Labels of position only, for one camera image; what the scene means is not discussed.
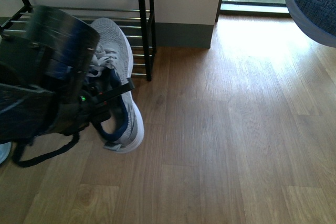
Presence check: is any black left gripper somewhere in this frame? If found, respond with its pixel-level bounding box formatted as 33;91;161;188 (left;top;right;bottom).
1;6;134;140

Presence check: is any grey knit sneaker front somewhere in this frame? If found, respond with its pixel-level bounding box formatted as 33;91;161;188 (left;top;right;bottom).
87;18;144;154

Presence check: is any grey knit sneaker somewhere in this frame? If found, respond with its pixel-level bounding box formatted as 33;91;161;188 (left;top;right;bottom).
87;18;144;154
285;0;335;48

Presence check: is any black metal shoe rack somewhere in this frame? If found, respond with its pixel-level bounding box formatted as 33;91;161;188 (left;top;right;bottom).
1;0;156;81

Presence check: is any light blue slipper lower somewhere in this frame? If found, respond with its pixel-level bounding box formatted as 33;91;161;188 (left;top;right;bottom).
0;142;12;164

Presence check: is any black braided cable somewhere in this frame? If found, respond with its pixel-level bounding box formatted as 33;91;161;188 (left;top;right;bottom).
12;132;81;168

